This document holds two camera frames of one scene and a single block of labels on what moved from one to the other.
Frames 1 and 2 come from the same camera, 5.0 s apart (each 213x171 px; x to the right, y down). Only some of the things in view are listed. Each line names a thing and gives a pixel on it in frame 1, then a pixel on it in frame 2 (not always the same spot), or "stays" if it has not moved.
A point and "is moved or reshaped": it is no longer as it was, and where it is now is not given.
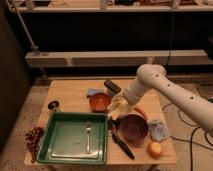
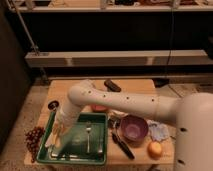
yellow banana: x=117 y=109 is moved or reshaped
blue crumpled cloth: x=158 y=130 stays
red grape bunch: x=33 y=138 stays
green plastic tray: x=65 y=138 stays
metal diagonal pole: x=31 y=41 stays
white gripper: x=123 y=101 to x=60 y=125
